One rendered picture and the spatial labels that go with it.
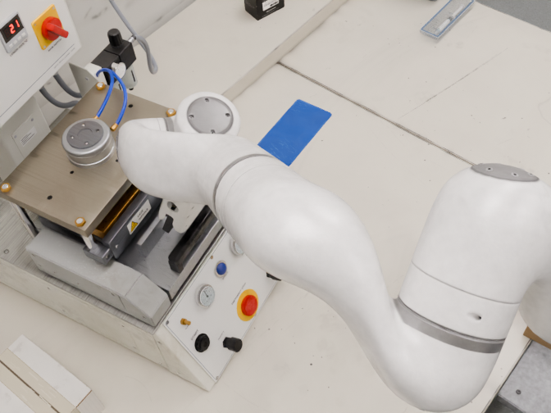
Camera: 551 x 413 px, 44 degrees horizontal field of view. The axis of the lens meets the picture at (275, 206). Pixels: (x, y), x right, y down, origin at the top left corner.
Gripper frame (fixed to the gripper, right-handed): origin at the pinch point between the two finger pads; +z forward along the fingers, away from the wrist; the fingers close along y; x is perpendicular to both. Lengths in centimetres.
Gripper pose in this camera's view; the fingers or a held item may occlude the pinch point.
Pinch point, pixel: (179, 218)
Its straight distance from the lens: 116.0
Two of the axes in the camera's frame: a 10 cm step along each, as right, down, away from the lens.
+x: -8.5, -5.3, 0.3
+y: 4.7, -7.3, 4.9
